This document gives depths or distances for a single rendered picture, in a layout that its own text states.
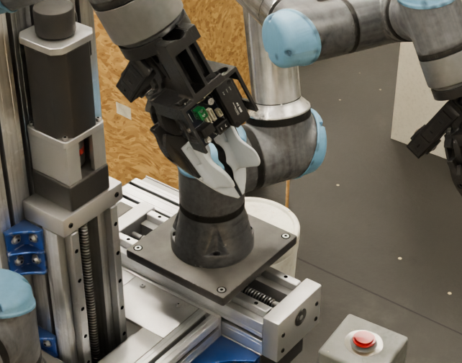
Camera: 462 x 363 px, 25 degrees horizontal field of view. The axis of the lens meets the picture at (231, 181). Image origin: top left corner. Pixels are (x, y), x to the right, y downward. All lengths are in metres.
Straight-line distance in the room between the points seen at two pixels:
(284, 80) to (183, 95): 0.81
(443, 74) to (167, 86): 0.46
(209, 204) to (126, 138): 1.82
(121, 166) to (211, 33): 0.64
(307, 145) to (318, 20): 0.49
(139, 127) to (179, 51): 2.56
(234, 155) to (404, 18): 0.39
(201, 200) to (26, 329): 0.44
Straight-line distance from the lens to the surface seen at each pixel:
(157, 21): 0.95
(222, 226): 1.82
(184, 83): 0.96
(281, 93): 1.79
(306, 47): 1.36
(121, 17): 0.95
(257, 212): 3.13
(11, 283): 1.50
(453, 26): 1.35
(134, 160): 3.60
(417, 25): 1.35
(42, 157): 1.62
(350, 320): 1.92
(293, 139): 1.80
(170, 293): 1.94
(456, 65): 1.36
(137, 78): 1.03
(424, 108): 4.06
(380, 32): 1.41
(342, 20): 1.38
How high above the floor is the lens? 2.20
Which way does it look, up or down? 34 degrees down
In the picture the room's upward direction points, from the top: straight up
